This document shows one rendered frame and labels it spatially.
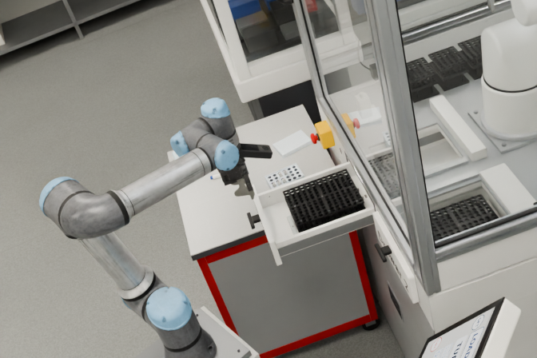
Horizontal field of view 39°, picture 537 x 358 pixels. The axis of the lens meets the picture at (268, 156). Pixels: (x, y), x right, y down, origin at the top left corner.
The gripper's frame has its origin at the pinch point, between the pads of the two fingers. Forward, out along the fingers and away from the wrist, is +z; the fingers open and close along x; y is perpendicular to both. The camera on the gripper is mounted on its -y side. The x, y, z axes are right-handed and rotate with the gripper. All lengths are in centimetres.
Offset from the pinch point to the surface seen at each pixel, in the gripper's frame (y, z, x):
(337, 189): -25.7, 10.1, 1.8
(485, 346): -33, -20, 94
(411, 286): -31, 10, 48
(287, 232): -6.0, 16.4, 5.4
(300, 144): -23, 23, -43
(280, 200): -8.0, 16.0, -9.3
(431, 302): -33, 8, 57
